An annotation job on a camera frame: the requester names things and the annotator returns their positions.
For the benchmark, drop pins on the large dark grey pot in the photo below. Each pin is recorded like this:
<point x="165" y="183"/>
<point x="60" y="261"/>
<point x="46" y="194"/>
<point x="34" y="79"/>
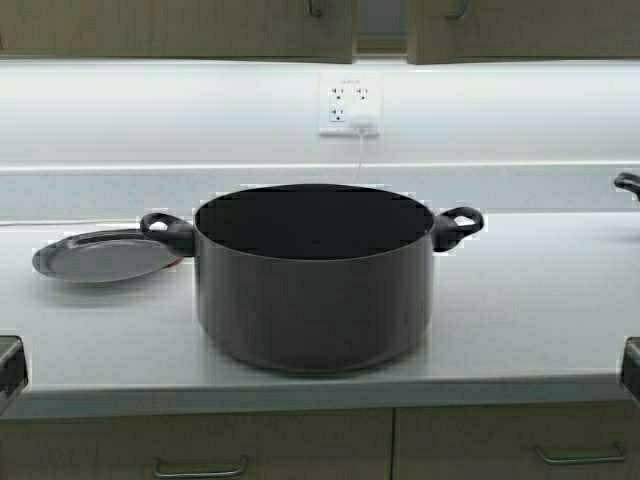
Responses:
<point x="314" y="278"/>

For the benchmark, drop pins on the cabinet door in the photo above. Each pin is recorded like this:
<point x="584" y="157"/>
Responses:
<point x="253" y="30"/>
<point x="522" y="31"/>

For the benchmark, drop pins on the white plug adapter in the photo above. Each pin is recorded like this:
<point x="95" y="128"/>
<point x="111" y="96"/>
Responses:
<point x="365" y="125"/>

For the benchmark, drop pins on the round silver metal plate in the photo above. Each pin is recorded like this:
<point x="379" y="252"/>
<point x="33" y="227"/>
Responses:
<point x="103" y="257"/>

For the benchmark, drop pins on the right wooden drawer front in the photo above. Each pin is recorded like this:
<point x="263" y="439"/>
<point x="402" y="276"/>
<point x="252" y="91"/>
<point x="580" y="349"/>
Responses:
<point x="497" y="442"/>

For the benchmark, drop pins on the wooden drawer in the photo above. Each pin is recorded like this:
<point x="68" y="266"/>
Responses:
<point x="497" y="442"/>
<point x="351" y="444"/>

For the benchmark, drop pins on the left wooden drawer front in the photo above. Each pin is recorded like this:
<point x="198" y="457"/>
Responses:
<point x="351" y="444"/>

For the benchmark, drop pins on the white wall power outlet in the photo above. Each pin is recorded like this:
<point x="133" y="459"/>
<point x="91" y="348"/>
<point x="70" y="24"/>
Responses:
<point x="342" y="95"/>

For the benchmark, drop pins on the metal upper cabinet handle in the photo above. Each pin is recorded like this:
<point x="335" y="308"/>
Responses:
<point x="313" y="9"/>

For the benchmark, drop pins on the right upper cabinet handle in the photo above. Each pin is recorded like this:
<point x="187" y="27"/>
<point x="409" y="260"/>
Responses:
<point x="460" y="10"/>

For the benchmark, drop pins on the left drawer metal handle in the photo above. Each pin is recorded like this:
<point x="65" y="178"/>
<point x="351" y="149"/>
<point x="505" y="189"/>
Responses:
<point x="165" y="471"/>

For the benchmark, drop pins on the drawer metal handle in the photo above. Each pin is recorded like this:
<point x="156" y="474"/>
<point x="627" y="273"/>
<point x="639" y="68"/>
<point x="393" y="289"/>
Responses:
<point x="613" y="453"/>
<point x="165" y="471"/>

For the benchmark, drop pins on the right drawer metal handle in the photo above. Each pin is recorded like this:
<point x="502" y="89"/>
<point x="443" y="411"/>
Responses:
<point x="613" y="453"/>

